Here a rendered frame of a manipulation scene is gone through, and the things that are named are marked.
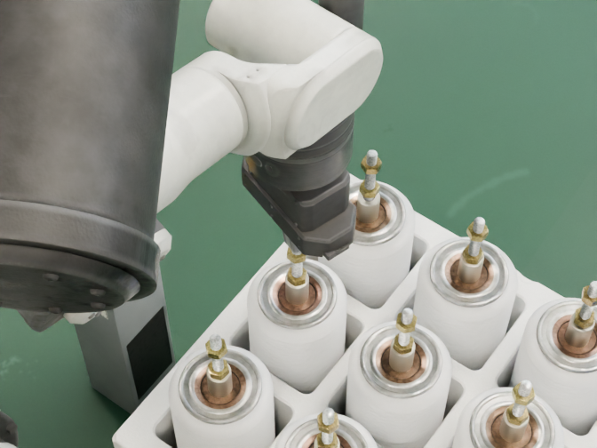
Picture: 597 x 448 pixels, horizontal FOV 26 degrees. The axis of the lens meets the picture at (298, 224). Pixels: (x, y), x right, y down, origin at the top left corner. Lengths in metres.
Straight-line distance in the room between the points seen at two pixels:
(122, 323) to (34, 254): 0.84
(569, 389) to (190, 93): 0.53
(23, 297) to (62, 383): 1.00
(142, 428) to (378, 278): 0.27
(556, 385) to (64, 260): 0.83
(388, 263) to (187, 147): 0.49
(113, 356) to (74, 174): 0.91
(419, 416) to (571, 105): 0.65
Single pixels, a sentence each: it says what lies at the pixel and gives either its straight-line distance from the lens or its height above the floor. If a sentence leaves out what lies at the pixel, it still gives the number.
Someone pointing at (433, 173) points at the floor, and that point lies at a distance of 1.63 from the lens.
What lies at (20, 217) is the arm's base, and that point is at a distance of 0.43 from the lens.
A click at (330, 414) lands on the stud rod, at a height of 0.34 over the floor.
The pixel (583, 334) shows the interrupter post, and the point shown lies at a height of 0.28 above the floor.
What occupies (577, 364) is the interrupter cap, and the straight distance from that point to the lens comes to 1.22.
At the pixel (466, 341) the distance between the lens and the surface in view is 1.27.
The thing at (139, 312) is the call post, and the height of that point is 0.19.
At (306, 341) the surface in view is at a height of 0.24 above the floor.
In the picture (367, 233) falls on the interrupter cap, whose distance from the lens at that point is 1.27.
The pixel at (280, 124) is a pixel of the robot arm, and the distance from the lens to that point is 0.87.
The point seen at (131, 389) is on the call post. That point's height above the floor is 0.07.
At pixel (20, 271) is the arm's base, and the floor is 0.93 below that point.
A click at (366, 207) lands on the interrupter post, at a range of 1.25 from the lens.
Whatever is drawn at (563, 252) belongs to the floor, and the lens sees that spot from 1.59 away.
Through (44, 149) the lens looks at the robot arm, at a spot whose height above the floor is 0.96.
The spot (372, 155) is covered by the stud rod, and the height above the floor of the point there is 0.35.
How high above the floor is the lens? 1.30
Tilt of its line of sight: 56 degrees down
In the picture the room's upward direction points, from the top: straight up
